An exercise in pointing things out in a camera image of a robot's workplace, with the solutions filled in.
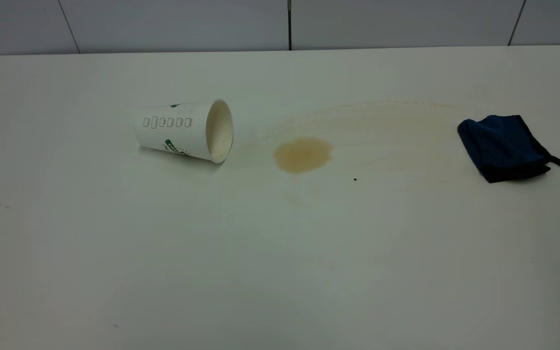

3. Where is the white paper coffee cup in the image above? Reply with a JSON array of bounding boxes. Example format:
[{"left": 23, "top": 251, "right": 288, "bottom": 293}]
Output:
[{"left": 133, "top": 99, "right": 235, "bottom": 164}]

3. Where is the dark blue cloth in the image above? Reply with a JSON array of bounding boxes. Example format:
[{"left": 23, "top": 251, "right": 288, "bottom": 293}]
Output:
[{"left": 457, "top": 114, "right": 560, "bottom": 184}]

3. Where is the brown coffee spill puddle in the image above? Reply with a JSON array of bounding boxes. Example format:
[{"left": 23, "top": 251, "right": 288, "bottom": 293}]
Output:
[{"left": 273, "top": 137, "right": 334, "bottom": 175}]

